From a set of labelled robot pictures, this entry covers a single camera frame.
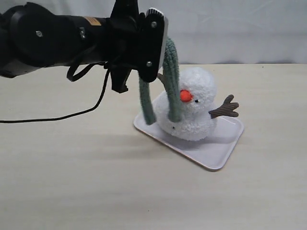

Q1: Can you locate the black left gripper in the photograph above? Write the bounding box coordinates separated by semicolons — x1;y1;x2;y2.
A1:
104;0;142;93

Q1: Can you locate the green fuzzy scarf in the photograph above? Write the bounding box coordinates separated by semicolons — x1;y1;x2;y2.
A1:
139;37;181;125

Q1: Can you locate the white plush snowman toy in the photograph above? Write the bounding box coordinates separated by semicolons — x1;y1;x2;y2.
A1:
154;67;240;143

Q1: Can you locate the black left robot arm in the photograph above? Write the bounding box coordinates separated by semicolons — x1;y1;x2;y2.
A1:
0;0;145;93

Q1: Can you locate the white backdrop curtain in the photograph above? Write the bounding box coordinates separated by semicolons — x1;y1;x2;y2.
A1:
0;0;307;65

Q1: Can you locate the white rectangular tray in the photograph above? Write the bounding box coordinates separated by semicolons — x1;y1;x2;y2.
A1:
133;113;244;172

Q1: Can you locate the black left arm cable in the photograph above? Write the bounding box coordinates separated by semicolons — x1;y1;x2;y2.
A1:
0;61;120;124

